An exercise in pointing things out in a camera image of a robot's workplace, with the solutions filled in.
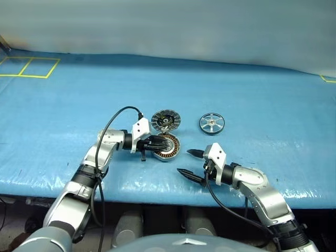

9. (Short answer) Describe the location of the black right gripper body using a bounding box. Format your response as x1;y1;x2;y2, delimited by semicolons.
201;157;216;186

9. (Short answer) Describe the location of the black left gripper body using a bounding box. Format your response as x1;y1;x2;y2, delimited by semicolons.
136;140;154;162

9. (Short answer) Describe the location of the round silver motor housing lid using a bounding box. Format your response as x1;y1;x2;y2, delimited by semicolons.
151;110;182;132

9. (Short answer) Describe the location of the silver spoked rotor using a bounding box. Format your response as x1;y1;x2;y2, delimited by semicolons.
197;112;226;136

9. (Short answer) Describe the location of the grey rounded shape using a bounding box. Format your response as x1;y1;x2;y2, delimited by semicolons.
111;209;144;249
183;208;217;237

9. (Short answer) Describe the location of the blue plastic table cover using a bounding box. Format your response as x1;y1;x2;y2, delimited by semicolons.
0;47;336;208

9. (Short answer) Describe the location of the grey robot torso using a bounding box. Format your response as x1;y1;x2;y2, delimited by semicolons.
107;233;268;252

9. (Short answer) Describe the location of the yellow tape double square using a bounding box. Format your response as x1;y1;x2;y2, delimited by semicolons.
0;57;61;79

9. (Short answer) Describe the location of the brown object under table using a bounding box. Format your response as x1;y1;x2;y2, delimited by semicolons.
7;232;35;252

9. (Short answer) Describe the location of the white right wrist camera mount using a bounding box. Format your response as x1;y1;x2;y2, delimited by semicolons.
203;143;227;186

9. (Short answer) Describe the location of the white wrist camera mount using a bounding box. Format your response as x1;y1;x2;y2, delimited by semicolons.
131;118;152;154
203;143;227;186

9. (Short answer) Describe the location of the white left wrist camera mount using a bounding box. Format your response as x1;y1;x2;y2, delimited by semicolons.
131;118;152;154

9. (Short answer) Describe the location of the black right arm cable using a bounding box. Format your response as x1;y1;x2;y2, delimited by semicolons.
205;167;281;252

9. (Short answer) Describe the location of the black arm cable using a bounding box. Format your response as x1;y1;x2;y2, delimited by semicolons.
88;106;144;252
205;167;281;252

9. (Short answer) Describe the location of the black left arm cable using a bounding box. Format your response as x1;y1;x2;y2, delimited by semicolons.
88;106;144;252

